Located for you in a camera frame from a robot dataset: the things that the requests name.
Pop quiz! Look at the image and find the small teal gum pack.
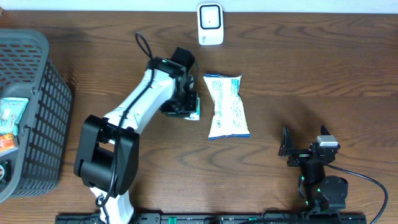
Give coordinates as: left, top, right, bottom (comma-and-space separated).
185, 97, 200, 121

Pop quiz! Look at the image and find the yellow white snack bag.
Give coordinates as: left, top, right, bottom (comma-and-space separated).
203, 73, 251, 140

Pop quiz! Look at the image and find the light green candy packet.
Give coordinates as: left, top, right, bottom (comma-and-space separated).
1, 97, 29, 136

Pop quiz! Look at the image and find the orange snack packet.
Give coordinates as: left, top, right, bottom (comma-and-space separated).
0, 133, 17, 154

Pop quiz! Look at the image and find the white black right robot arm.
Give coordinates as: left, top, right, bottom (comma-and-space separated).
278, 126, 348, 220

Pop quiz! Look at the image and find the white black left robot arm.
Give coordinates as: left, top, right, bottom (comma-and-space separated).
74, 47, 200, 223

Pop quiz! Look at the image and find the grey plastic mesh basket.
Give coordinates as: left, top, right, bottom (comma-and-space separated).
1, 29, 73, 201

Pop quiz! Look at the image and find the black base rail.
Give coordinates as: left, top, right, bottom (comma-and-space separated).
55, 212, 368, 224

